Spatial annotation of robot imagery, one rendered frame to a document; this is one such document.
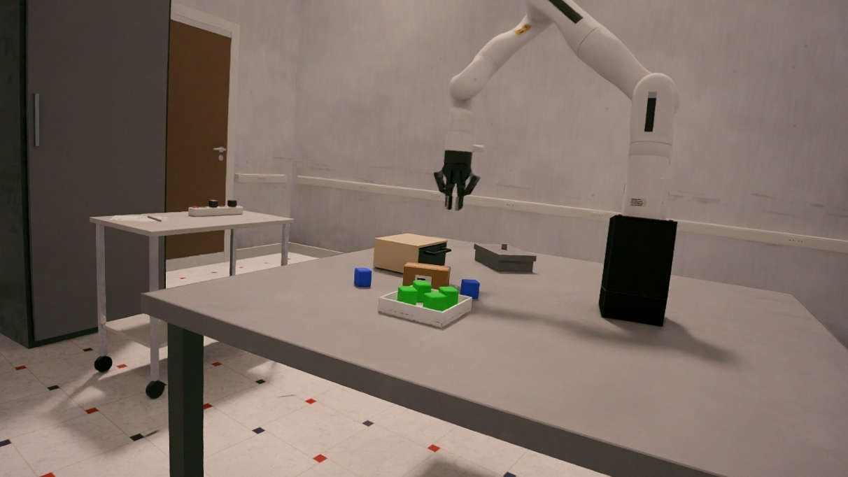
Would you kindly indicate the small blue block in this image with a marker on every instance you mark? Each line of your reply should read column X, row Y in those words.
column 363, row 277
column 470, row 288

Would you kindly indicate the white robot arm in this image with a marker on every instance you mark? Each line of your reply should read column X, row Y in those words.
column 653, row 96

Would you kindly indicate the green block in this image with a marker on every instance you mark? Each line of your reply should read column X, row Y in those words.
column 435, row 301
column 422, row 287
column 407, row 294
column 452, row 296

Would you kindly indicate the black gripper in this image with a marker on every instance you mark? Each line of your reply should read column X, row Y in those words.
column 457, row 169

